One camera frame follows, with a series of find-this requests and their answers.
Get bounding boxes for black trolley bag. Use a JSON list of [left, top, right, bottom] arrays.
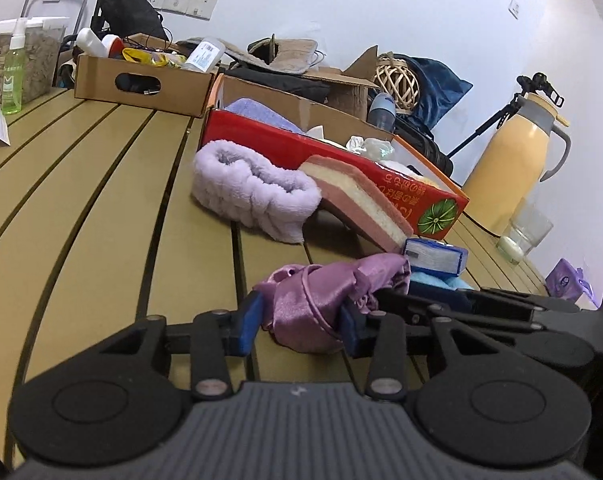
[[89, 0, 168, 43]]

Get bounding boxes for small brown cardboard box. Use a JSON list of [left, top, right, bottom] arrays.
[[74, 34, 218, 119]]

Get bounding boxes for pink layered sponge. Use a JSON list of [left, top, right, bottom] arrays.
[[299, 154, 415, 254]]

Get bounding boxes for glass cup with candle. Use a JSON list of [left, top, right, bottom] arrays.
[[496, 202, 555, 267]]

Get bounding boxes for beige fabric item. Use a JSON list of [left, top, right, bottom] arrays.
[[246, 35, 318, 75]]

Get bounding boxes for large open cardboard box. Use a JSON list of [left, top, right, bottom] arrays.
[[301, 45, 397, 123]]

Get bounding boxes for yellow item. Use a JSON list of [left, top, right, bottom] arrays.
[[122, 47, 175, 68]]

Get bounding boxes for pink satin cloth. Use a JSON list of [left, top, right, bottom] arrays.
[[253, 252, 413, 356]]

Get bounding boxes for yellow thermos jug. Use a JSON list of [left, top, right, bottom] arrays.
[[461, 91, 572, 238]]

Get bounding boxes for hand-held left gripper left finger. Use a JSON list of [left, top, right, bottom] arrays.
[[46, 290, 266, 401]]

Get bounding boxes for black tripod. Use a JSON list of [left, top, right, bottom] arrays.
[[446, 72, 567, 158]]

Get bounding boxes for clear grain container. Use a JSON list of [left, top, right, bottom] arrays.
[[0, 15, 67, 106]]

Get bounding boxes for white bottle red cap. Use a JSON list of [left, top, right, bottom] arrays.
[[76, 27, 122, 58]]

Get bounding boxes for yellow sponge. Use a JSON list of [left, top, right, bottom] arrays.
[[411, 170, 449, 188]]

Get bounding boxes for blue water bottle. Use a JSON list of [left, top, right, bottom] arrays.
[[367, 91, 397, 133]]

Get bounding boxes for purple tissue box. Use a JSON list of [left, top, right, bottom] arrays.
[[545, 258, 599, 306]]

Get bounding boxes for black flat cloth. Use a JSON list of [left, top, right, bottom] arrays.
[[224, 66, 332, 106]]

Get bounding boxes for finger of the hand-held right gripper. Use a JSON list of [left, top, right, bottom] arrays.
[[410, 282, 579, 318], [374, 291, 539, 333]]

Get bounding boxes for wicker ball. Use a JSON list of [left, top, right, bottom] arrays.
[[373, 52, 421, 111]]

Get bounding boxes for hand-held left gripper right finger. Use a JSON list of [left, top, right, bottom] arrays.
[[337, 305, 547, 401]]

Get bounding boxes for lilac fluffy towel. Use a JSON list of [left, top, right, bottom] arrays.
[[192, 139, 323, 245]]

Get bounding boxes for clear labelled bottle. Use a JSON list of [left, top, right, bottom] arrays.
[[182, 36, 226, 72]]

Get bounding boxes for small blue box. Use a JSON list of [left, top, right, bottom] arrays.
[[403, 238, 469, 277]]

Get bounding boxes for clear plastic bag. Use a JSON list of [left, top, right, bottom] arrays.
[[344, 135, 397, 161]]

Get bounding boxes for green spray bottle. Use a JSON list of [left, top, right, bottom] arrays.
[[0, 17, 30, 116]]

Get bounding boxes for purple fabric sachet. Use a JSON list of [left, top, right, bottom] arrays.
[[223, 98, 308, 136]]

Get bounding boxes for red cardboard box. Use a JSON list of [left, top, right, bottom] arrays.
[[198, 72, 470, 241]]

